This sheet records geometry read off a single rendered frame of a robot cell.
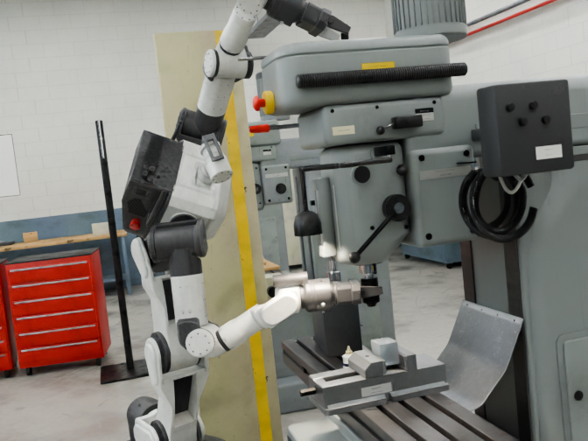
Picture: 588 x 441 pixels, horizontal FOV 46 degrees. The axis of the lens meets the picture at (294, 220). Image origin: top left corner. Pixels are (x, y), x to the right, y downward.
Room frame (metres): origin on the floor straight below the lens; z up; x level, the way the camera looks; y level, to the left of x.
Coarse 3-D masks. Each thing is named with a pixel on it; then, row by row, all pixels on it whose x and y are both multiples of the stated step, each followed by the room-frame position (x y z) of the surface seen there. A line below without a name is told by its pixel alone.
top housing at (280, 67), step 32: (288, 64) 1.70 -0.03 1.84; (320, 64) 1.71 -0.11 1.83; (352, 64) 1.73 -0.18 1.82; (384, 64) 1.75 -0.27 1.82; (416, 64) 1.78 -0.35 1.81; (288, 96) 1.71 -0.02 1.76; (320, 96) 1.71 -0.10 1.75; (352, 96) 1.73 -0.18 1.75; (384, 96) 1.76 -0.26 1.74; (416, 96) 1.79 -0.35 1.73
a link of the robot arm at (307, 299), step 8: (304, 272) 1.85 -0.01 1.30; (280, 280) 1.84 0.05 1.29; (288, 280) 1.84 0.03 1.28; (296, 280) 1.84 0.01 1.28; (304, 280) 1.84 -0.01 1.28; (312, 280) 1.86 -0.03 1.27; (280, 288) 1.87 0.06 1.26; (288, 288) 1.85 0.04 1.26; (296, 288) 1.84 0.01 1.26; (304, 288) 1.83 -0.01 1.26; (312, 288) 1.83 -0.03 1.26; (304, 296) 1.83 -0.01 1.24; (312, 296) 1.82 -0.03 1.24; (304, 304) 1.84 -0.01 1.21; (312, 304) 1.82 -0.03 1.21; (296, 312) 1.83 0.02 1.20
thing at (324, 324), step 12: (312, 312) 2.39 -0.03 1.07; (336, 312) 2.20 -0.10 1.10; (348, 312) 2.20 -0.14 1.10; (324, 324) 2.19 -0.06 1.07; (336, 324) 2.20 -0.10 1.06; (348, 324) 2.20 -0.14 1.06; (324, 336) 2.21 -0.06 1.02; (336, 336) 2.20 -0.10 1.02; (348, 336) 2.20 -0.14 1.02; (360, 336) 2.21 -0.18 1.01; (324, 348) 2.24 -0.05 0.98; (336, 348) 2.19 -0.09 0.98; (360, 348) 2.21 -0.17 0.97
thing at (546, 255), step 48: (480, 192) 1.97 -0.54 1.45; (528, 192) 1.81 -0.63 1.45; (576, 192) 1.83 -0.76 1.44; (480, 240) 2.00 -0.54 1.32; (528, 240) 1.81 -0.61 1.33; (576, 240) 1.82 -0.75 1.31; (480, 288) 2.02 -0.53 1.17; (528, 288) 1.81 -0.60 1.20; (576, 288) 1.82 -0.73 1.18; (528, 336) 1.81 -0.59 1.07; (576, 336) 1.81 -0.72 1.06; (528, 384) 1.82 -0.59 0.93; (576, 384) 1.79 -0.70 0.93; (528, 432) 1.83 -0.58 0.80; (576, 432) 1.78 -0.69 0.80
